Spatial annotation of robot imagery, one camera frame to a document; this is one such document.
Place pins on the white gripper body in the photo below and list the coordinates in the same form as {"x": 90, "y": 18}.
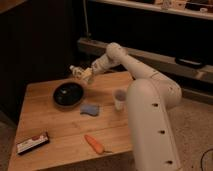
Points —
{"x": 101, "y": 65}

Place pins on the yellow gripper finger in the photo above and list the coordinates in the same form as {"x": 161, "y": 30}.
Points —
{"x": 87, "y": 72}
{"x": 90, "y": 80}

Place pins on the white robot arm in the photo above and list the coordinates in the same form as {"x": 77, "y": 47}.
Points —
{"x": 148, "y": 98}

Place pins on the black ceramic bowl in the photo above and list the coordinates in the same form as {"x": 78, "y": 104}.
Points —
{"x": 68, "y": 94}

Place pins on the metal pole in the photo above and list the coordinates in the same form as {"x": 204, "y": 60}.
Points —
{"x": 88, "y": 34}

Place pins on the white paper cup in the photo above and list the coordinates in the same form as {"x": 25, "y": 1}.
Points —
{"x": 119, "y": 98}

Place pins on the wooden table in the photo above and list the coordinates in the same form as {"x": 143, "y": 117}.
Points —
{"x": 67, "y": 127}

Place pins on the orange carrot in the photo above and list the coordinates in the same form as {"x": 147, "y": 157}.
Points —
{"x": 95, "y": 145}

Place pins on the black and white box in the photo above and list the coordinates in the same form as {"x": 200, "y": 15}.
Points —
{"x": 32, "y": 143}

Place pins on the baseboard heater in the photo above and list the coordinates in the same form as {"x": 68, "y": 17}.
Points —
{"x": 157, "y": 61}

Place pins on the window sill shelf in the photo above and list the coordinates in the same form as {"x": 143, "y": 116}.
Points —
{"x": 150, "y": 7}

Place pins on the black handle on heater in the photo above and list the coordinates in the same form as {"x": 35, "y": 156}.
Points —
{"x": 190, "y": 64}

